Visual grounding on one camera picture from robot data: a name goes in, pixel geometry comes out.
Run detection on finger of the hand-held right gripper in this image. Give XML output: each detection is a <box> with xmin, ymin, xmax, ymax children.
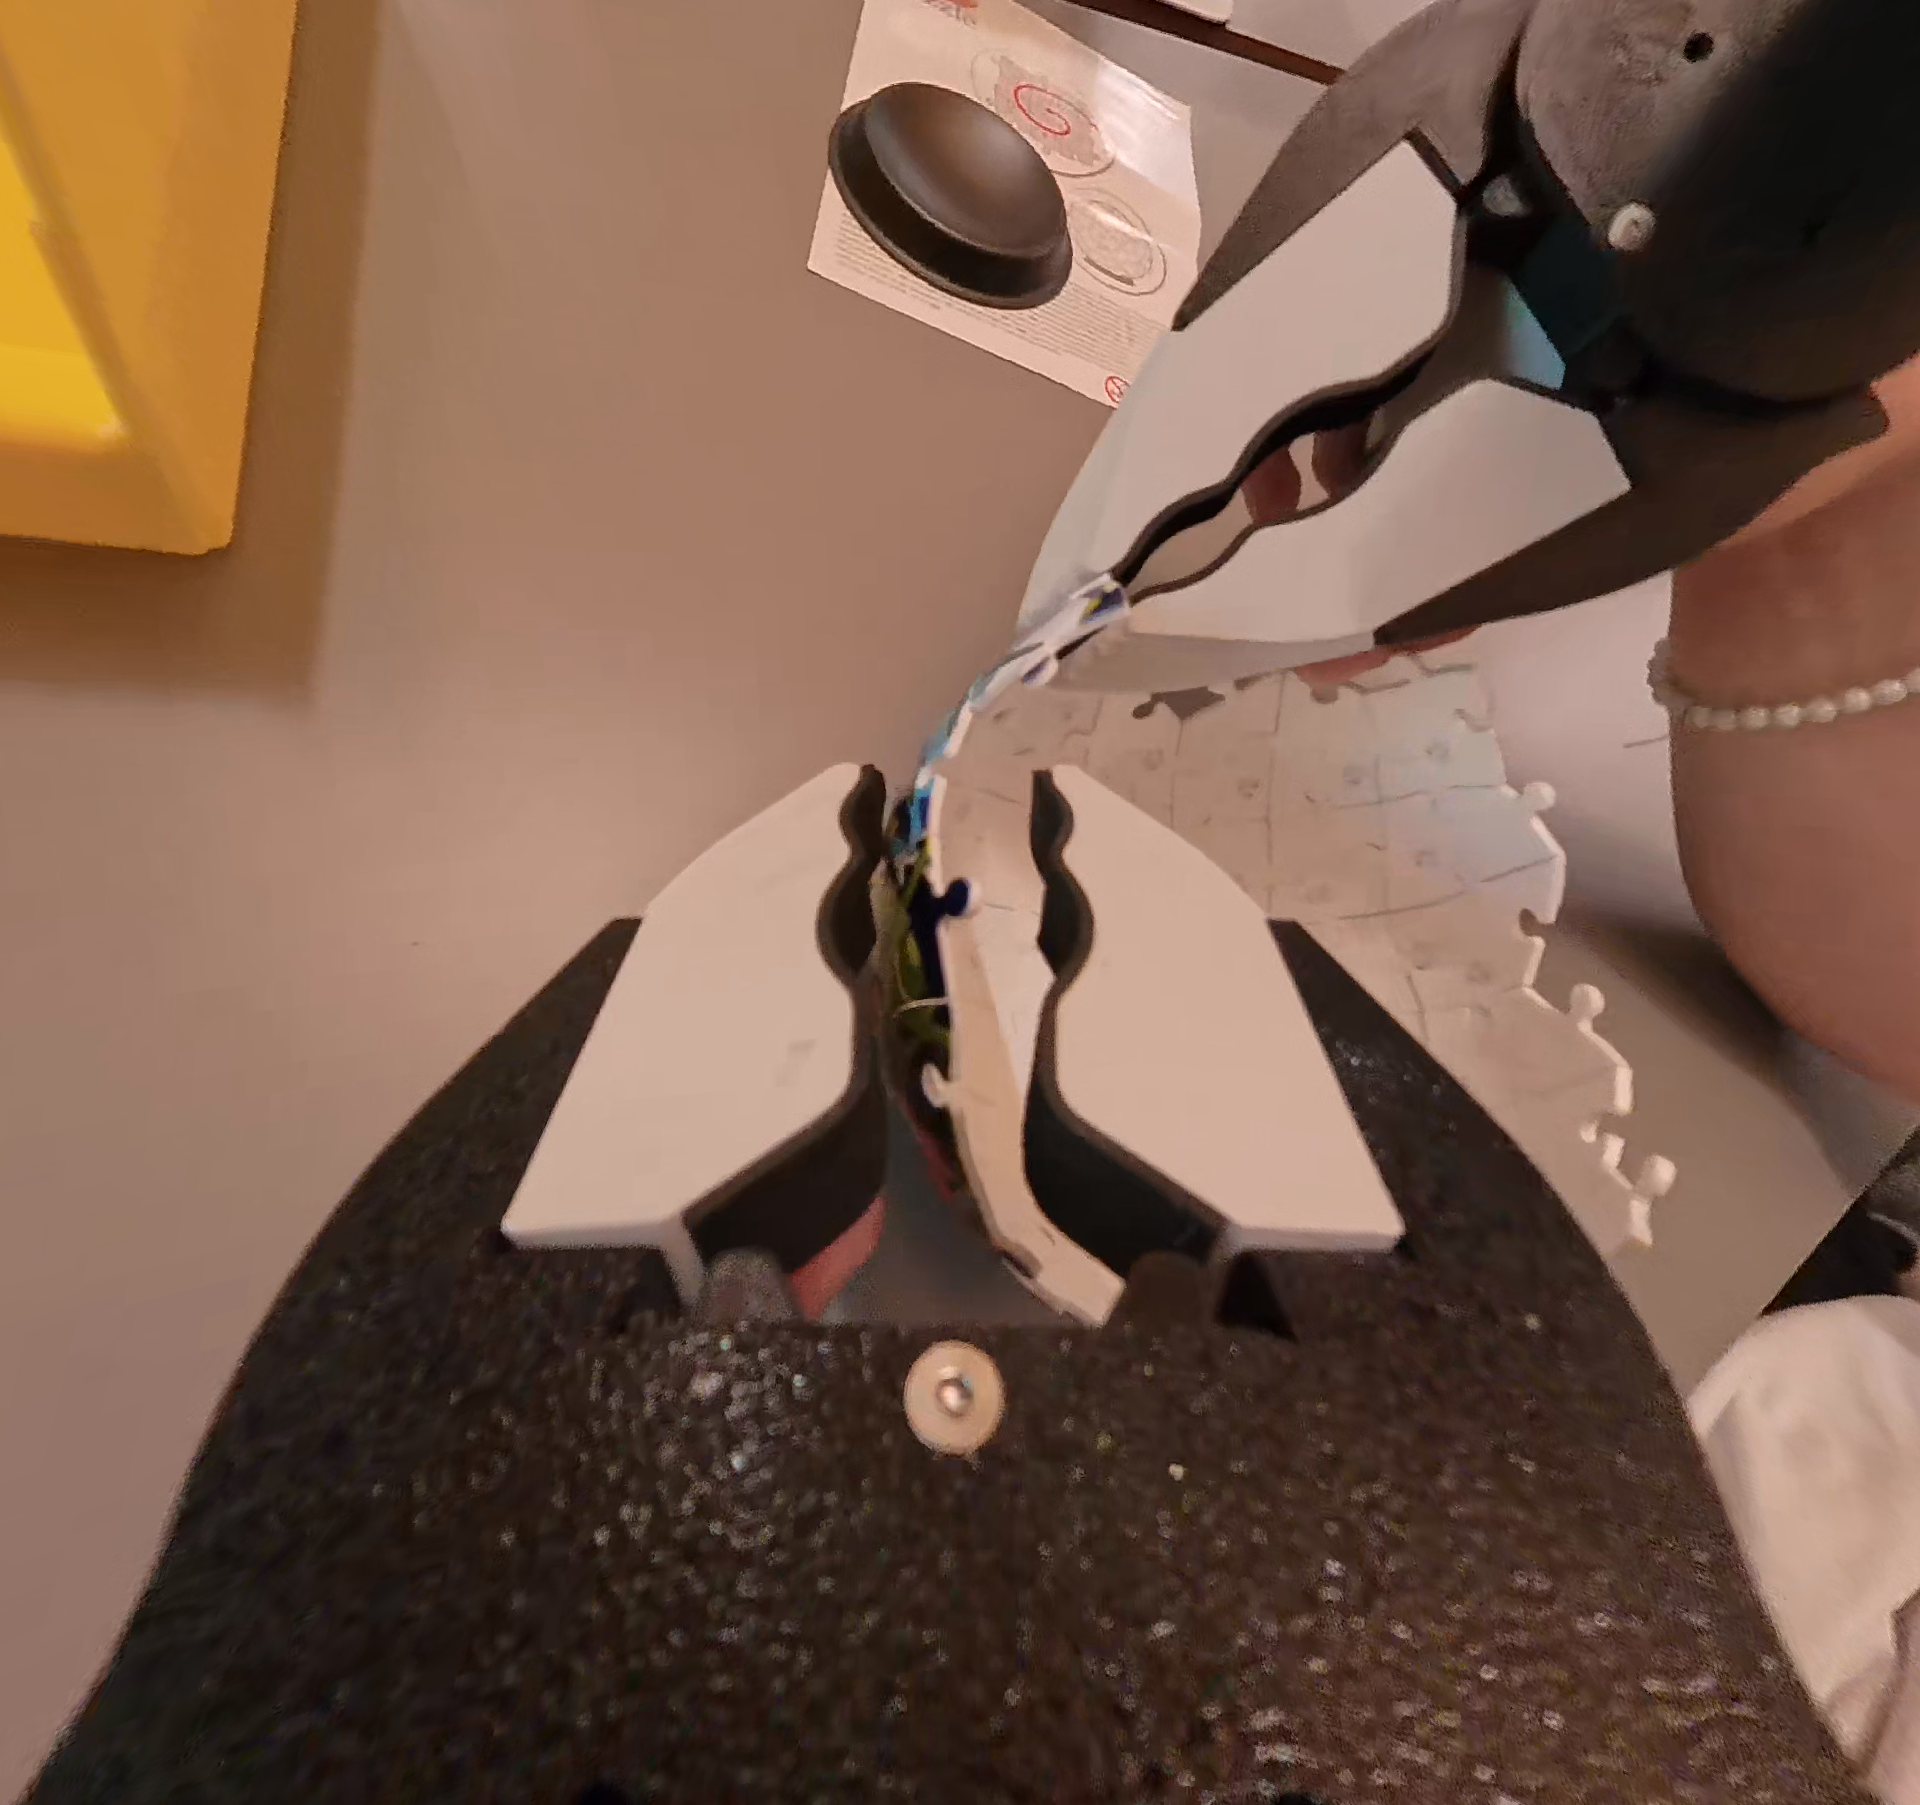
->
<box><xmin>1017</xmin><ymin>140</ymin><xmax>1486</xmax><ymax>629</ymax></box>
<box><xmin>1036</xmin><ymin>379</ymin><xmax>1631</xmax><ymax>696</ymax></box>

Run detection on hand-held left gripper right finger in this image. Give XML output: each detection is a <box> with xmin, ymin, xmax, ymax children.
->
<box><xmin>1025</xmin><ymin>765</ymin><xmax>1409</xmax><ymax>1263</ymax></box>

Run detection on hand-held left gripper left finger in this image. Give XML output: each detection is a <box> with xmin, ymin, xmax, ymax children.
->
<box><xmin>502</xmin><ymin>762</ymin><xmax>894</xmax><ymax>1309</ymax></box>

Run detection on partly built puzzle ball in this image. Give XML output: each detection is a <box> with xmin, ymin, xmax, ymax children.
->
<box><xmin>876</xmin><ymin>573</ymin><xmax>1681</xmax><ymax>1326</ymax></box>

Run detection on person's right forearm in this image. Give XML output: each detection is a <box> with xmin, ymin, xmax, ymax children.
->
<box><xmin>1665</xmin><ymin>693</ymin><xmax>1920</xmax><ymax>1104</ymax></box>

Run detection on person's right hand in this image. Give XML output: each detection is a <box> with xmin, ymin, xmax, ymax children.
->
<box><xmin>1296</xmin><ymin>366</ymin><xmax>1920</xmax><ymax>717</ymax></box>

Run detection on black round stand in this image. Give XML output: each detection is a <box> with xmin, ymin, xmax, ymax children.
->
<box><xmin>826</xmin><ymin>81</ymin><xmax>1077</xmax><ymax>312</ymax></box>

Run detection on printed instruction leaflet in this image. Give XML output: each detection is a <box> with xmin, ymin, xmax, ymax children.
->
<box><xmin>808</xmin><ymin>0</ymin><xmax>1202</xmax><ymax>407</ymax></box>

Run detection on person's white shirt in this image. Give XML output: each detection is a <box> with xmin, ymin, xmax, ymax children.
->
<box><xmin>1686</xmin><ymin>1297</ymin><xmax>1920</xmax><ymax>1805</ymax></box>

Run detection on yellow plastic bin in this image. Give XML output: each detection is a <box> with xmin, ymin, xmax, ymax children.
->
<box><xmin>0</xmin><ymin>0</ymin><xmax>317</xmax><ymax>557</ymax></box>

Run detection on pearl bracelet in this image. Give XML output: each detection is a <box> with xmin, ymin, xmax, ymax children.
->
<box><xmin>1649</xmin><ymin>637</ymin><xmax>1920</xmax><ymax>737</ymax></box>

